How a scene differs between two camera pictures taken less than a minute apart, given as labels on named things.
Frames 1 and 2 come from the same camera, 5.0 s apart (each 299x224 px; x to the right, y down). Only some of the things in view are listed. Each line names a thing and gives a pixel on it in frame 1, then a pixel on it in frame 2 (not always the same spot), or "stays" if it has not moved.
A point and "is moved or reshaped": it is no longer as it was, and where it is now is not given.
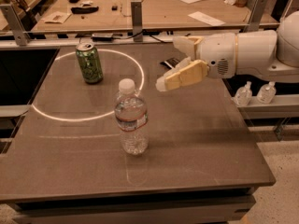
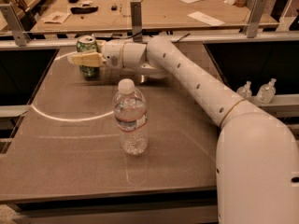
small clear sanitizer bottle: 243,95 stays
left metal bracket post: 19,30 stays
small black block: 114,7 stays
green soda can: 90,63 is moved or reshaped
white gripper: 219,54 -> 112,54
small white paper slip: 206,19 stays
